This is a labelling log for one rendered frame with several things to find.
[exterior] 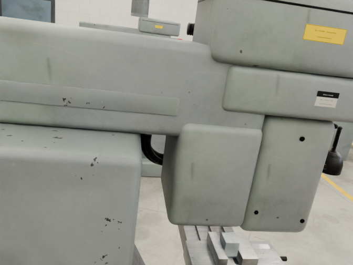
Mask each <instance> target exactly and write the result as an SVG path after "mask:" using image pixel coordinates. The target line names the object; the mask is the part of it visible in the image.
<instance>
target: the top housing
mask: <svg viewBox="0 0 353 265"><path fill-rule="evenodd" d="M192 41H193V42H197V43H201V44H206V45H210V47H211V54H212V57H213V59H214V60H215V61H217V62H220V63H228V64H237V65H245V66H254V67H263V68H271V69H279V70H287V71H293V72H301V73H310V74H319V75H327V76H336V77H344V78H353V0H198V4H197V9H196V17H195V24H194V32H193V39H192Z"/></svg>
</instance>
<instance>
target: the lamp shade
mask: <svg viewBox="0 0 353 265"><path fill-rule="evenodd" d="M325 164H326V165H327V169H323V171H322V173H325V174H328V175H333V176H339V175H340V174H341V171H342V168H343V157H342V155H341V154H340V153H339V152H337V151H331V149H329V151H328V154H327V158H326V161H325Z"/></svg>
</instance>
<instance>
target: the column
mask: <svg viewBox="0 0 353 265"><path fill-rule="evenodd" d="M141 173H142V151H141V135H140V133H132V132H119V131H105V130H92V129H79V128H66V127H52V126H39V125H25V124H12V123H0V265H132V261H133V251H134V240H135V234H136V224H137V214H138V203H139V193H140V183H141Z"/></svg>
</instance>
